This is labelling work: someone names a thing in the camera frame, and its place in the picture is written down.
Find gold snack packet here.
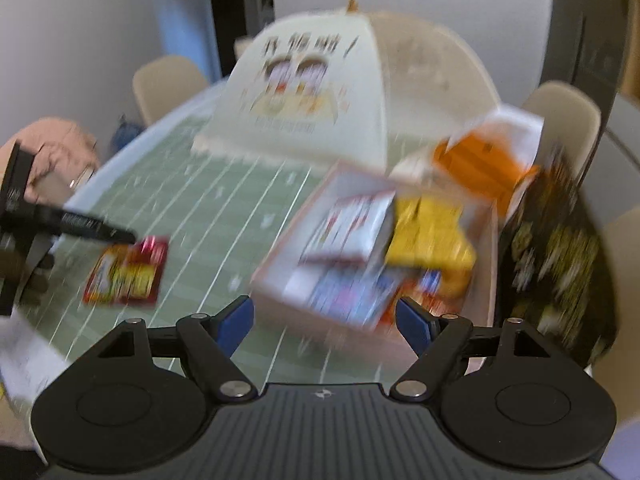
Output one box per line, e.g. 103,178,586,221
386,196,477,297

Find clear bag of blue candies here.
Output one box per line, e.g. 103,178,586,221
306,259,402,332

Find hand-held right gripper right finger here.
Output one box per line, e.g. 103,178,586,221
390,296,551,401

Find white sheet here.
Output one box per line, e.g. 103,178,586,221
0,309,69,407

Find person's left hand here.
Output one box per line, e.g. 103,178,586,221
20,117,102,206

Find large red yellow snack packet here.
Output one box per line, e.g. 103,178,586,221
82,235,169,307

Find black gold print snack bag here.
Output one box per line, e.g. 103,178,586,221
499,157,622,367

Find cream cartoon print food cover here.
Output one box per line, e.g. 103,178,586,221
192,0,502,172

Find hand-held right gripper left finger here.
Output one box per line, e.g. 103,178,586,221
97,296,258,401

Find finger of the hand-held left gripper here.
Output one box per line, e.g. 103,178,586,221
30,204,139,246

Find orange tissue box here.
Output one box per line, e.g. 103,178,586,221
432,125,542,211

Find beige chair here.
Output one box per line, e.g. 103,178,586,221
520,81,602,183
132,55,209,127

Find white red snack packet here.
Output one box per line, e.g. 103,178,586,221
299,191,397,267

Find pink cardboard box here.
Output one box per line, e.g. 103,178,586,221
250,159,501,358

